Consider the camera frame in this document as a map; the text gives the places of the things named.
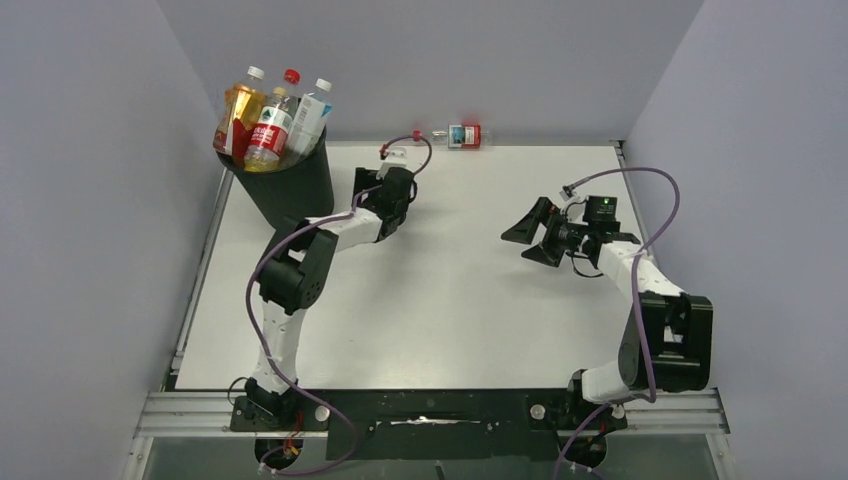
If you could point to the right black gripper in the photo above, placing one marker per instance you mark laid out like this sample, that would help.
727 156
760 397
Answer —
525 231

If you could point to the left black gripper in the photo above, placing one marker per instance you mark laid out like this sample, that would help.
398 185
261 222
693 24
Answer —
366 180

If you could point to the black plastic waste bin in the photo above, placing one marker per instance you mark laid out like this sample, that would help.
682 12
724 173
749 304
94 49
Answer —
302 190

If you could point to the clear bottle blue white label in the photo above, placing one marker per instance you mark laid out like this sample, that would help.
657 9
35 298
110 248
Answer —
309 122

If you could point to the clear bottle red blue label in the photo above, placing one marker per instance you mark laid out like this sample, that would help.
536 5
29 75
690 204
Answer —
460 136

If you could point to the gold red tea bottle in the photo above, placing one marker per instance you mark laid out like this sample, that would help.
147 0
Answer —
243 104

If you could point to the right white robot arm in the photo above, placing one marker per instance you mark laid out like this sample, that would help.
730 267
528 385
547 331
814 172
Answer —
667 340

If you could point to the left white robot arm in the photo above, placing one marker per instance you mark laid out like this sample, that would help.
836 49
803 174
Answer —
292 274

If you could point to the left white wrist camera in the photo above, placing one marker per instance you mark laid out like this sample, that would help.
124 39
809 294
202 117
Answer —
392 157

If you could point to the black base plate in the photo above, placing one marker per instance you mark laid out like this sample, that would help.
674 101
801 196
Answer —
457 424

